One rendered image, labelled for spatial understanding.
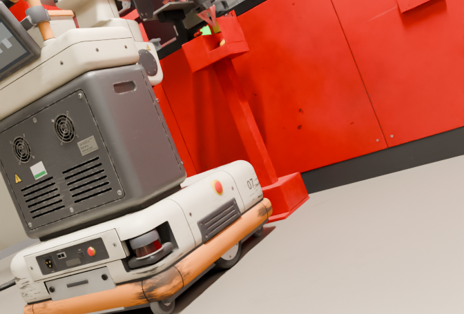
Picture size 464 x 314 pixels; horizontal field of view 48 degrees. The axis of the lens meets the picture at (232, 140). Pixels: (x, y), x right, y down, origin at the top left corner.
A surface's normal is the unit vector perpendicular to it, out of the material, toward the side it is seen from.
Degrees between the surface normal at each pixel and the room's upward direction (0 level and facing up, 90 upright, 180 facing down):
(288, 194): 90
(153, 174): 90
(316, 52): 90
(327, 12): 90
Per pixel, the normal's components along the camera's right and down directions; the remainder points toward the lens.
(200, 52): -0.50, 0.22
